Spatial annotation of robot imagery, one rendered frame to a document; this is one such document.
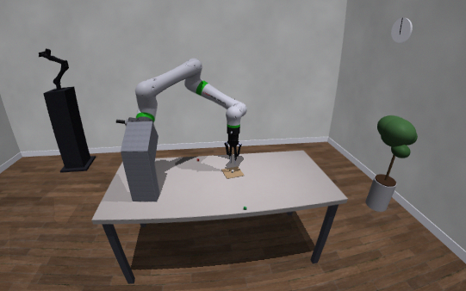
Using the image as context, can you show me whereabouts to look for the tan mat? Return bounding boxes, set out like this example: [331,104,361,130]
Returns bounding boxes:
[221,166,244,179]

